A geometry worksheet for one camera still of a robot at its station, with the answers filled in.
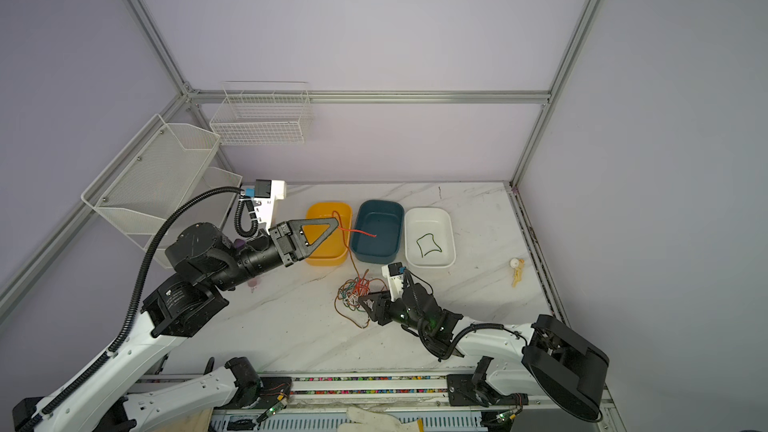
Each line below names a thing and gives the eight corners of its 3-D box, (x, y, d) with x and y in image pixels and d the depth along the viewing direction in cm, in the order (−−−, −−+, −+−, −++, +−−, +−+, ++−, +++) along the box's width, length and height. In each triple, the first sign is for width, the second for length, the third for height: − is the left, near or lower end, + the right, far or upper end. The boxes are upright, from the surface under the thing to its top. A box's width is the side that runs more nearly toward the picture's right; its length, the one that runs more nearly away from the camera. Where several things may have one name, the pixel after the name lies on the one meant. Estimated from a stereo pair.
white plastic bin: (404, 273, 97) (405, 264, 92) (403, 215, 112) (403, 206, 108) (455, 273, 97) (458, 264, 92) (447, 216, 112) (449, 206, 108)
